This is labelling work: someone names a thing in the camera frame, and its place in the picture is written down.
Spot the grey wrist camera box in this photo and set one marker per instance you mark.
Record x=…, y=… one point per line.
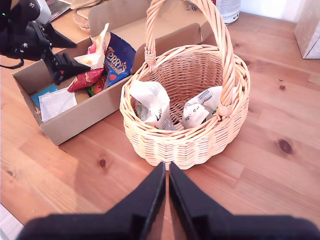
x=43, y=11

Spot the white paper leaflet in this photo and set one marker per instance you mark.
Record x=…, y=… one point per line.
x=58, y=103

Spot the dark laptop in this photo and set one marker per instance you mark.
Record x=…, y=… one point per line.
x=58, y=8

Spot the blue Terry's orange egg bag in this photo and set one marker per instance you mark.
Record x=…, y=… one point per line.
x=120, y=65

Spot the red and yellow egg bag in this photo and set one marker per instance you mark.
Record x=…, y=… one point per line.
x=92, y=58

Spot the silver glitter box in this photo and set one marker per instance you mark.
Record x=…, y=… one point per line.
x=307, y=32

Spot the blue paper sheet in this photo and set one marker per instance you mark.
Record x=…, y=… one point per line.
x=43, y=93

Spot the white egg bag black script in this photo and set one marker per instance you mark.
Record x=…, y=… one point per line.
x=150, y=97

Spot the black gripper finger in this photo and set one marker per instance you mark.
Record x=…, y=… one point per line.
x=71, y=67
x=190, y=200
x=58, y=40
x=145, y=200

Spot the brown cardboard box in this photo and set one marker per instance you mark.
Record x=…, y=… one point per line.
x=75, y=125

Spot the white egg bag green print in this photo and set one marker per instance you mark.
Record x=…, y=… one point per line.
x=197, y=112

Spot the round cork trivet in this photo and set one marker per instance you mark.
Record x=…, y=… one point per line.
x=85, y=3
x=81, y=21

